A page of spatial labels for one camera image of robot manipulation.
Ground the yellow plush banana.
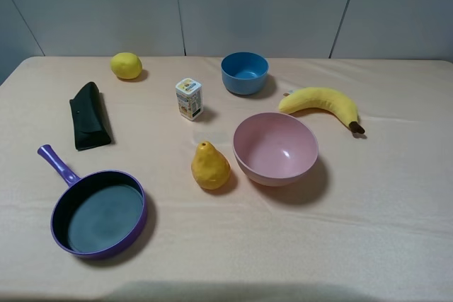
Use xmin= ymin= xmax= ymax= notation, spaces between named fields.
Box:
xmin=278 ymin=87 xmax=365 ymax=134

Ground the yellow toy pear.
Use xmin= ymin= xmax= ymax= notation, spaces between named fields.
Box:
xmin=191 ymin=141 xmax=231 ymax=190

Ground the pink plastic bowl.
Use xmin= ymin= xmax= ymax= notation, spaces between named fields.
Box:
xmin=233 ymin=112 xmax=319 ymax=187

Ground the small white printed carton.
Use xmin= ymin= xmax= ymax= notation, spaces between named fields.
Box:
xmin=176 ymin=78 xmax=203 ymax=121

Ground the blue plastic bowl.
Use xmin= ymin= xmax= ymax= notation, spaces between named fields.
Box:
xmin=221 ymin=52 xmax=269 ymax=95

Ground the peach tablecloth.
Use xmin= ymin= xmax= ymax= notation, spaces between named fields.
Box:
xmin=1 ymin=57 xmax=452 ymax=301

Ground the yellow toy lemon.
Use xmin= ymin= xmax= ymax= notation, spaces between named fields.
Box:
xmin=110 ymin=52 xmax=142 ymax=80

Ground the black folded glasses case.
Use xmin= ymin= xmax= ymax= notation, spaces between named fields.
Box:
xmin=69 ymin=81 xmax=112 ymax=151

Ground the purple frying pan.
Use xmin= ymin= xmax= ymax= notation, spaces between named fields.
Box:
xmin=38 ymin=144 xmax=148 ymax=260

